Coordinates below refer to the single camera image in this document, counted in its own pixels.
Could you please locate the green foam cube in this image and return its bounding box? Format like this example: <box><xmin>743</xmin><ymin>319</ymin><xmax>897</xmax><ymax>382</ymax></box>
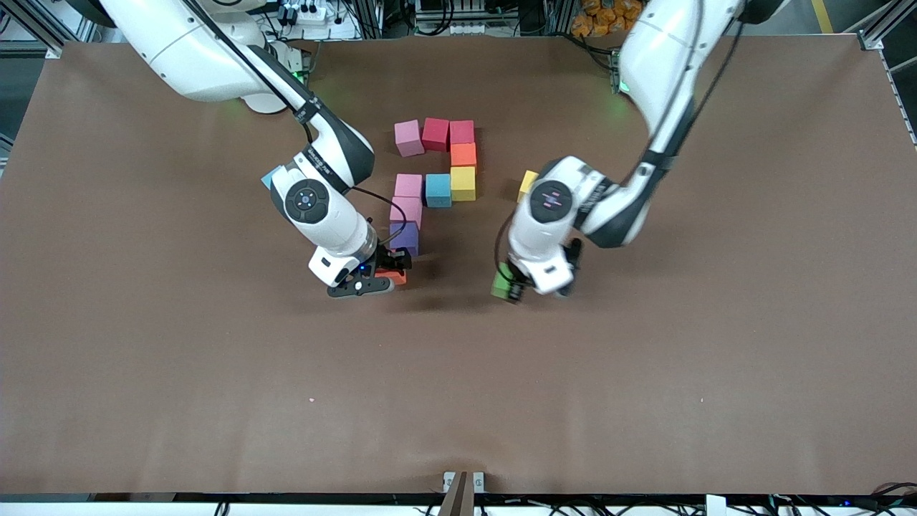
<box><xmin>491</xmin><ymin>262</ymin><xmax>518</xmax><ymax>300</ymax></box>

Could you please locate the purple foam cube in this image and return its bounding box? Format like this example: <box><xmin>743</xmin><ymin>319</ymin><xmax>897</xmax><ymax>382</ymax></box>
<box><xmin>389</xmin><ymin>222</ymin><xmax>421</xmax><ymax>257</ymax></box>

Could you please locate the white power strip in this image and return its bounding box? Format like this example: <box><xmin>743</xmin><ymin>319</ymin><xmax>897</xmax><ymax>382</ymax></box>
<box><xmin>276</xmin><ymin>0</ymin><xmax>359</xmax><ymax>40</ymax></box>

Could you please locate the orange snack bag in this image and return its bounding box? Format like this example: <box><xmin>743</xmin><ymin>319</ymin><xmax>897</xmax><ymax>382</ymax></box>
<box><xmin>571</xmin><ymin>0</ymin><xmax>645</xmax><ymax>38</ymax></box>

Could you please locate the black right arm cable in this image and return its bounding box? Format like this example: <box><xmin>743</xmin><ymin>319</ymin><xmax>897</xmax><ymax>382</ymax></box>
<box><xmin>183</xmin><ymin>0</ymin><xmax>409</xmax><ymax>248</ymax></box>

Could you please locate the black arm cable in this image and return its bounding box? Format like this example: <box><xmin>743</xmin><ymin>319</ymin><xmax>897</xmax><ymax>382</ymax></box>
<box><xmin>494</xmin><ymin>211</ymin><xmax>518</xmax><ymax>274</ymax></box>
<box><xmin>183</xmin><ymin>0</ymin><xmax>409</xmax><ymax>248</ymax></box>

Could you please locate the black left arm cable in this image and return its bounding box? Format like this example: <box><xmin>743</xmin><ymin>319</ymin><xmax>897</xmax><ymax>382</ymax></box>
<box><xmin>494</xmin><ymin>211</ymin><xmax>518</xmax><ymax>274</ymax></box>

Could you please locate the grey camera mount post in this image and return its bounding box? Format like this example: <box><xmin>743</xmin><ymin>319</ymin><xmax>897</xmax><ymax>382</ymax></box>
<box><xmin>437</xmin><ymin>469</ymin><xmax>486</xmax><ymax>516</ymax></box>

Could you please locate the aluminium frame rail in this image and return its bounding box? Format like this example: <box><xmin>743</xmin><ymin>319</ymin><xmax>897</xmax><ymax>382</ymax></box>
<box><xmin>0</xmin><ymin>0</ymin><xmax>97</xmax><ymax>59</ymax></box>
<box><xmin>860</xmin><ymin>0</ymin><xmax>917</xmax><ymax>151</ymax></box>

